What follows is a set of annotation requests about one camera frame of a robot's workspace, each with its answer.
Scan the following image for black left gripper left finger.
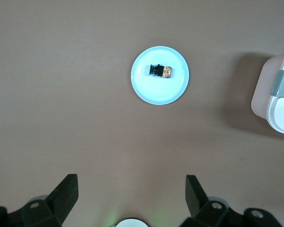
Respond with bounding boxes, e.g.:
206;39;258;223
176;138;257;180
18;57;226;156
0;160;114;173
8;174;79;227

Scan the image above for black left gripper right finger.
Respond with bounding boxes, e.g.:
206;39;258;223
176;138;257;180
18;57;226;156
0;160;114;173
179;175;244;227

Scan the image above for orange and black switch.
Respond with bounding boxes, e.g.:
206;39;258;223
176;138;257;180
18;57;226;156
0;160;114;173
148;63;173;79

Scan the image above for white lidded plastic storage box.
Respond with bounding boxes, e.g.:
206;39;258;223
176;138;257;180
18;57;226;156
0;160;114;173
250;47;284;136

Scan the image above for light blue round plate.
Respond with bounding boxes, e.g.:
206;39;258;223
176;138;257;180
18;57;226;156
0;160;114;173
130;45;190;106

